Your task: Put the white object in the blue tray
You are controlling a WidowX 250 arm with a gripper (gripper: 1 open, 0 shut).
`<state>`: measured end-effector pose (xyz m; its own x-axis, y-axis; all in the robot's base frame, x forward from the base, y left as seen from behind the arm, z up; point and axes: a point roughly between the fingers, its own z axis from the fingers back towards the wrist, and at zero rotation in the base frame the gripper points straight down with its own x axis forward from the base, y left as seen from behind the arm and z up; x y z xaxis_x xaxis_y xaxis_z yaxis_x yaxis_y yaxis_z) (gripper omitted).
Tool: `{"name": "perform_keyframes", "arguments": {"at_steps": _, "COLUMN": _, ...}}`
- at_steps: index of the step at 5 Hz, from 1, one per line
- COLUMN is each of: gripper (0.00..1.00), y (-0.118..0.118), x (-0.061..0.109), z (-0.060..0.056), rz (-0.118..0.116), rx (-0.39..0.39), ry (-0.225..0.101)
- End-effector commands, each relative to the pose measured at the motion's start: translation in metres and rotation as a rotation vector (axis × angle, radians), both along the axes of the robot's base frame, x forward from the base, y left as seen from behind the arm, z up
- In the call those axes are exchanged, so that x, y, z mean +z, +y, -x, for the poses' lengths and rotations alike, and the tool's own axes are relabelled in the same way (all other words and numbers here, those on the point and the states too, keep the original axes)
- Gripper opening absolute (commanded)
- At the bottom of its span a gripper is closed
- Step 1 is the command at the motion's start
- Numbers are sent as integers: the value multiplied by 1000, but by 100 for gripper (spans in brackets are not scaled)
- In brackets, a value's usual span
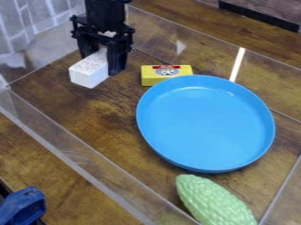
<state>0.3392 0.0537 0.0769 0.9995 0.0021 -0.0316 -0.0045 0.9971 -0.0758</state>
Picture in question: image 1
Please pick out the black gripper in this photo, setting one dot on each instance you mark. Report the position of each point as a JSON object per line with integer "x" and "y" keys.
{"x": 102, "y": 27}

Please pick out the white speckled foam block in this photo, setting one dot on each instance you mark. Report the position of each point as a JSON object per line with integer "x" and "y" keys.
{"x": 90, "y": 71}

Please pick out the blue round tray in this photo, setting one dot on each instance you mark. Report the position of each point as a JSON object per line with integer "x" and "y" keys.
{"x": 206, "y": 124}

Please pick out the yellow rectangular box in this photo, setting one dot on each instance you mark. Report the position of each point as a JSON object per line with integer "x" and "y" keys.
{"x": 156, "y": 73}

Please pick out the white grid curtain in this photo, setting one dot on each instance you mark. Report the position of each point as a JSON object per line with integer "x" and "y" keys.
{"x": 24, "y": 18}

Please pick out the green bitter gourd toy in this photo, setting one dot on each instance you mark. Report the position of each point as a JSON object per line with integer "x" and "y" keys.
{"x": 211, "y": 204}

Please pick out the clear acrylic enclosure wall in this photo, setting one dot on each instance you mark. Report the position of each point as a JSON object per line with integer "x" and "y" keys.
{"x": 69, "y": 140}

